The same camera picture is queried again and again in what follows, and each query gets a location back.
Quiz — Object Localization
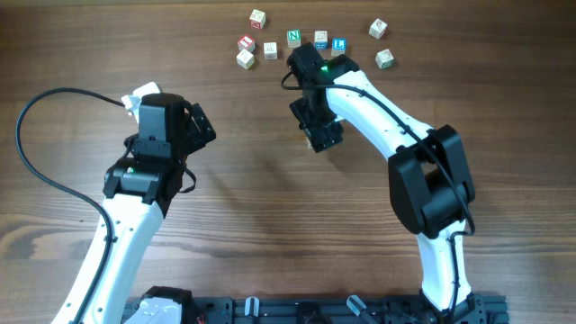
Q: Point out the red I letter block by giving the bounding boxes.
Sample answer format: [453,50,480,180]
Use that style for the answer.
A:
[238,34,256,52]

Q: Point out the green-sided right block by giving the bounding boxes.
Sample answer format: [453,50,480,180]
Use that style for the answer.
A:
[375,49,395,69]

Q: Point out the plain block yellow side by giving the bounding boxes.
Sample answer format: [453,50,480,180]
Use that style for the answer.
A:
[236,49,255,69]

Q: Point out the top red-edged wooden block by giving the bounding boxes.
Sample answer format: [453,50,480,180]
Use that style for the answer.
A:
[249,9,266,30]

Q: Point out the blue-sided C block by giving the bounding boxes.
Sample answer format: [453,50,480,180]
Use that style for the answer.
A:
[314,31,329,50]

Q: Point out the M letter wooden block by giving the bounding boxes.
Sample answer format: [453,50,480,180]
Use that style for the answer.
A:
[263,42,278,60]

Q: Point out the green N letter block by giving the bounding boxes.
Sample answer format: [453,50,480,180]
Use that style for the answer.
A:
[286,29,302,49]

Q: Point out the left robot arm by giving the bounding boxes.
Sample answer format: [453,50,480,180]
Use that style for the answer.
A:
[54,93,216,323]

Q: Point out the blue L letter block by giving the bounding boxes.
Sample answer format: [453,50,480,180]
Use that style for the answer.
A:
[331,38,347,57]

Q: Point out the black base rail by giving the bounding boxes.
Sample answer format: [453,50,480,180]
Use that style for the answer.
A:
[121,294,509,324]

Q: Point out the far right top block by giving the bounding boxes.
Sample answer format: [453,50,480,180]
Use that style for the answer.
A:
[369,18,388,40]

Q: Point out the left camera cable black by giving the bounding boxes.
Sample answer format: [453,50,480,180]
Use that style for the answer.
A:
[1,94,134,323]

